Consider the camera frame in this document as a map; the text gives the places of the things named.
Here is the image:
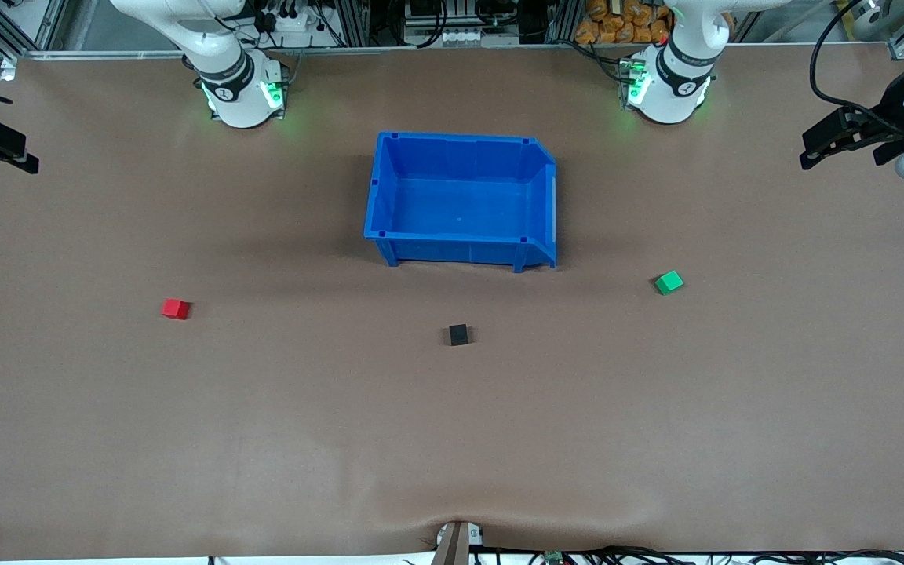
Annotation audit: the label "orange snack bags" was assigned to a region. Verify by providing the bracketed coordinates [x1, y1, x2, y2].
[575, 0, 673, 46]

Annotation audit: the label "white power strip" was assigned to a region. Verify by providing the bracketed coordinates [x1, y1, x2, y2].
[252, 6, 328, 49]

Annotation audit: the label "brown table mat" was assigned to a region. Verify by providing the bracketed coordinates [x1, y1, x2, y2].
[0, 43, 904, 563]

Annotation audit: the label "blue plastic storage bin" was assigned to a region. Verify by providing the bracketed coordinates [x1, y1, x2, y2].
[363, 131, 559, 273]

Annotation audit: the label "grey metal device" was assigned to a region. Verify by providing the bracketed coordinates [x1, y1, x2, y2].
[403, 0, 521, 48]

